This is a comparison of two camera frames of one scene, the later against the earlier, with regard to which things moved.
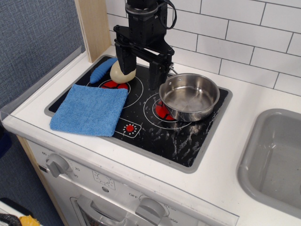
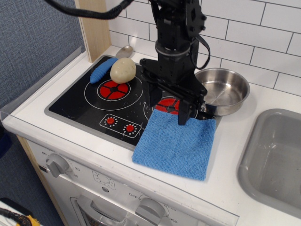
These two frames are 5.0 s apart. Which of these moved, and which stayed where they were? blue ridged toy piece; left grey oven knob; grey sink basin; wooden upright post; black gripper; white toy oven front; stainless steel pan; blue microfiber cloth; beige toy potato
Moved: stainless steel pan; blue microfiber cloth; black gripper
Stayed: wooden upright post; white toy oven front; grey sink basin; beige toy potato; left grey oven knob; blue ridged toy piece
